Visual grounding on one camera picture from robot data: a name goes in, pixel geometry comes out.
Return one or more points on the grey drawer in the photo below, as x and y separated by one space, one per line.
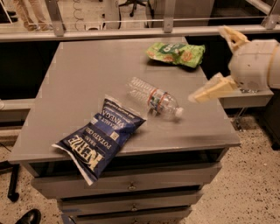
128 181
176 213
130 203

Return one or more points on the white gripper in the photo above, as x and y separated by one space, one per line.
251 65

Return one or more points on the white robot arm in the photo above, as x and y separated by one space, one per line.
254 66

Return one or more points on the black office chair base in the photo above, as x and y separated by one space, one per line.
135 3

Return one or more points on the grey metal railing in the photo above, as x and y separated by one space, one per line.
67 20

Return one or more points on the blue kettle chip bag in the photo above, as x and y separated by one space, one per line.
93 146

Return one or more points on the middle grey drawer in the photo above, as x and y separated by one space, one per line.
130 203

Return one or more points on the clear plastic water bottle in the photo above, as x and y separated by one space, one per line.
156 100

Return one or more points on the grey drawer cabinet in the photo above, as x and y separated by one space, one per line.
81 74

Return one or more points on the green chip bag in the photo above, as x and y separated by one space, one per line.
177 53

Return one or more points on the black chair leg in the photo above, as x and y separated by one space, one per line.
12 194

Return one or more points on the top grey drawer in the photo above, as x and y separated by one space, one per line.
128 181

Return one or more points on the bottom grey drawer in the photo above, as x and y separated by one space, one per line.
176 213

